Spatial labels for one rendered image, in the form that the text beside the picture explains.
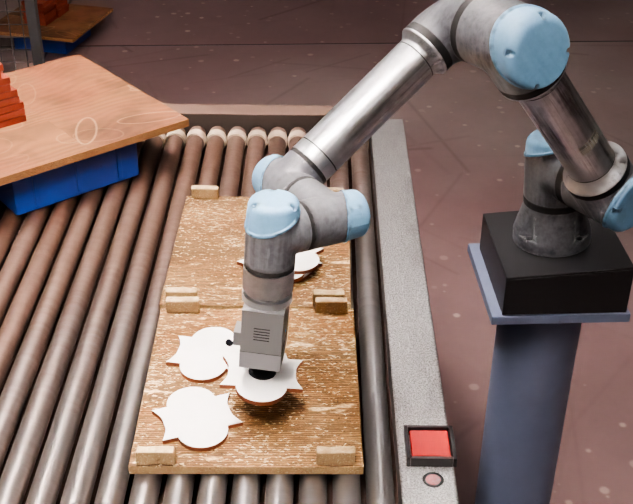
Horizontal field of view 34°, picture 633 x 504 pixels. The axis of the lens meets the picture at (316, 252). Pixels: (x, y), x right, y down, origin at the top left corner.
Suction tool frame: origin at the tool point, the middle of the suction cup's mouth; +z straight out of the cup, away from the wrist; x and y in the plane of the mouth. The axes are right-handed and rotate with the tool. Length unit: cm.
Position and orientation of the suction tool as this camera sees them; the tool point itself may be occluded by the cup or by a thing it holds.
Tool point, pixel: (261, 377)
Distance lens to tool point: 165.3
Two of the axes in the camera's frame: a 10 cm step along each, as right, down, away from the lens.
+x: 9.9, 1.2, -0.6
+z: -0.8, 8.6, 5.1
